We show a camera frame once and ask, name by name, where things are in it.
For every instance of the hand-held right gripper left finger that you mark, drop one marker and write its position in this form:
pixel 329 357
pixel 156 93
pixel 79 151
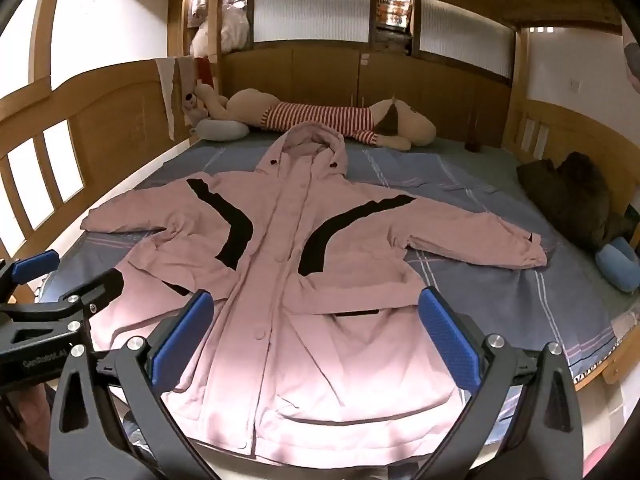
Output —
pixel 182 340

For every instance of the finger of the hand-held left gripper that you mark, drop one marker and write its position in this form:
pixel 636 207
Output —
pixel 35 264
pixel 102 285

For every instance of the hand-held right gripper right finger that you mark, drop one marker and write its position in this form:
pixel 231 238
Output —
pixel 450 345

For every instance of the pink hooded jacket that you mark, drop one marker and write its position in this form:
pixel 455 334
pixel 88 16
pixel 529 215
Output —
pixel 300 270

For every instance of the blue striped bed sheet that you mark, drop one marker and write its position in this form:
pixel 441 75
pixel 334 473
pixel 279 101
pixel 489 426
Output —
pixel 450 180

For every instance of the blue neck pillow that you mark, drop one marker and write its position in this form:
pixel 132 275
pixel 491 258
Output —
pixel 620 265

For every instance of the grey neck pillow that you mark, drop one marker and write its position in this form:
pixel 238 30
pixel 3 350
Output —
pixel 220 131

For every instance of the dark green jacket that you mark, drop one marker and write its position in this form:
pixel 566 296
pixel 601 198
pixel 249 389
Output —
pixel 575 195

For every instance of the small white plush toy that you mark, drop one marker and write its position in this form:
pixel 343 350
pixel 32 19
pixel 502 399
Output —
pixel 192 107

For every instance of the red and white hanging cloth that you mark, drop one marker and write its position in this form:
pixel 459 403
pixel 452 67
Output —
pixel 206 72

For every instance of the plush dog in striped shirt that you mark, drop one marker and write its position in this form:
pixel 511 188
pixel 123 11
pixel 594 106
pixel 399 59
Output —
pixel 320 117

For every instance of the pale pink plush toy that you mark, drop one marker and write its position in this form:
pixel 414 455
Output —
pixel 201 42

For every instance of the white stuffed bag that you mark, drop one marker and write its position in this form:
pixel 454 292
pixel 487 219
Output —
pixel 235 22

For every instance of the frosted glass window panel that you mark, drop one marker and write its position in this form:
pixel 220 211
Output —
pixel 310 15
pixel 465 32

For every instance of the wooden bunk bed frame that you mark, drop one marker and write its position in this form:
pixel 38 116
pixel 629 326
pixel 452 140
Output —
pixel 100 110

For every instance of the white wall socket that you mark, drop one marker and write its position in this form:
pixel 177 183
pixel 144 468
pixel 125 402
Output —
pixel 576 85

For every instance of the wall poster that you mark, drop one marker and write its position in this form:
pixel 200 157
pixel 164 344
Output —
pixel 395 10

